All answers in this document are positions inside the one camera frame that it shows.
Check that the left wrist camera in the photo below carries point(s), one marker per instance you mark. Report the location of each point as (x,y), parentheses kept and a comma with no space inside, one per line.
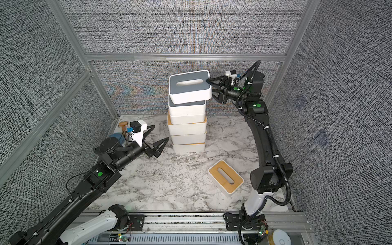
(134,132)

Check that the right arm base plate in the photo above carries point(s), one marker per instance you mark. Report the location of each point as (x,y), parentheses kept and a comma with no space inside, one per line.
(233,221)

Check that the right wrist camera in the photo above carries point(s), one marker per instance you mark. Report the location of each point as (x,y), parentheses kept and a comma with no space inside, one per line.
(234,78)

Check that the yellow lid tissue box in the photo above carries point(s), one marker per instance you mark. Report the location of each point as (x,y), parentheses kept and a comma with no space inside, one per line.
(189,139)

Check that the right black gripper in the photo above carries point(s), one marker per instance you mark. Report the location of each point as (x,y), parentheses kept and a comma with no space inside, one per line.
(227,86)

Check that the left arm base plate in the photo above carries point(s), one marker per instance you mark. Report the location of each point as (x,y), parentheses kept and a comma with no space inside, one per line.
(133,222)

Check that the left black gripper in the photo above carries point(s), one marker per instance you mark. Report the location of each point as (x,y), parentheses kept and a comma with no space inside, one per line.
(156,152)

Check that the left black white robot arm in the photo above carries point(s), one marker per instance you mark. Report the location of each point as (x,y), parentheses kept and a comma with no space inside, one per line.
(54,228)

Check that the blue bowl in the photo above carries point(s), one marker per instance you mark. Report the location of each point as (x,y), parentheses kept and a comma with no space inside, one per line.
(120,137)

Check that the grey lid tissue box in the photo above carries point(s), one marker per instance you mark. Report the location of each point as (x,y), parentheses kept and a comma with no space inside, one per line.
(186,109)
(189,87)

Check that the aluminium front rail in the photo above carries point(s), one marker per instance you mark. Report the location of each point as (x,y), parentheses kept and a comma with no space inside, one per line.
(200,228)

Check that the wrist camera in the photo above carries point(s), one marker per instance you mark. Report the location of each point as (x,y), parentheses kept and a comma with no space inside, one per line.
(234,78)
(134,132)

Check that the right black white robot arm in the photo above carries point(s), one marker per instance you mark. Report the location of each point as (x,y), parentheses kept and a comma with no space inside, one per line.
(270,181)

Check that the bamboo lid tissue box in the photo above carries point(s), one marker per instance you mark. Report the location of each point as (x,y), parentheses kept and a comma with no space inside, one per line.
(188,119)
(225,177)
(186,129)
(189,148)

